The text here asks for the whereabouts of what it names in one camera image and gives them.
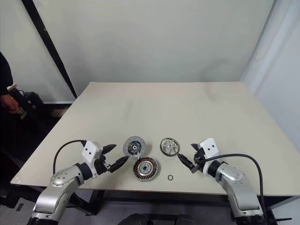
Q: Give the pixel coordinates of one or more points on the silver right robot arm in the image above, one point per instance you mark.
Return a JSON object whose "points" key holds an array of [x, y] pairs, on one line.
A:
{"points": [[234, 180]]}

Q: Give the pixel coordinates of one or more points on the bystander bare hand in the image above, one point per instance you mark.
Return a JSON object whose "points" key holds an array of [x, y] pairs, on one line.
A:
{"points": [[10, 104]]}

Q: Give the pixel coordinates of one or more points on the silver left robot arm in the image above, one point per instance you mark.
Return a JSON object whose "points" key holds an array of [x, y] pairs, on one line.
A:
{"points": [[63, 179]]}

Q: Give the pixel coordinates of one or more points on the black zip tie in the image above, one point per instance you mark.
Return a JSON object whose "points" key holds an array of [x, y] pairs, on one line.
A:
{"points": [[283, 219]]}

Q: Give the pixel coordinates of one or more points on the copper wound motor stator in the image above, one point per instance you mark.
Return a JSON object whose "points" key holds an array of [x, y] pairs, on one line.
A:
{"points": [[145, 168]]}

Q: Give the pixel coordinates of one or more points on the silver motor cover black rim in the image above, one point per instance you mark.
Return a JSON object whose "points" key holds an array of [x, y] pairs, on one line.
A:
{"points": [[170, 147]]}

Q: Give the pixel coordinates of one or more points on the small grey round object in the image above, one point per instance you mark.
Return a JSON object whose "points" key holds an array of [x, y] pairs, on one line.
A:
{"points": [[133, 147]]}

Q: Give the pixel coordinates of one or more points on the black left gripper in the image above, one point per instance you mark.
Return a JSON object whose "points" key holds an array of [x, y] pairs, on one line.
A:
{"points": [[102, 167]]}

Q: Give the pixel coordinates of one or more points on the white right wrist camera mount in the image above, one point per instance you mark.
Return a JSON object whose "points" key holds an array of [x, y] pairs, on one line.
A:
{"points": [[210, 147]]}

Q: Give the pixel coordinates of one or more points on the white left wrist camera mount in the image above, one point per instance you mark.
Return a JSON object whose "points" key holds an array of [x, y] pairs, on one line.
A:
{"points": [[91, 151]]}

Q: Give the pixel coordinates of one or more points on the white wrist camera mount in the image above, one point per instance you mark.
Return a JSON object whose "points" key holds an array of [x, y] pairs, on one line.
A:
{"points": [[91, 151], [210, 147]]}

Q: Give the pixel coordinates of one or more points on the black wall strip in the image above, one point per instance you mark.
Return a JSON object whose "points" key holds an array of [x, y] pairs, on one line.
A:
{"points": [[47, 39]]}

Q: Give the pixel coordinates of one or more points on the black equipment case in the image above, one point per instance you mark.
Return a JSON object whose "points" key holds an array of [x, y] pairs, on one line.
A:
{"points": [[28, 105]]}

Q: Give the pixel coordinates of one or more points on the black table frame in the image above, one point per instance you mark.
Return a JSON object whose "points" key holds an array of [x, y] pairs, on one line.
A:
{"points": [[93, 199]]}

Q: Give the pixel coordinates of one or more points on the person in dark clothing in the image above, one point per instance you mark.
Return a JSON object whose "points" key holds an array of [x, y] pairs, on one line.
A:
{"points": [[4, 75]]}

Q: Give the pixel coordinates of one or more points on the dark rounded shape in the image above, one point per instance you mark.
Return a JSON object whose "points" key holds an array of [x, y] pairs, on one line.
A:
{"points": [[132, 220]]}

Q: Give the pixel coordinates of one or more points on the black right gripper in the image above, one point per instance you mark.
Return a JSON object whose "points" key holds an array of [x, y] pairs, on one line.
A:
{"points": [[198, 161]]}

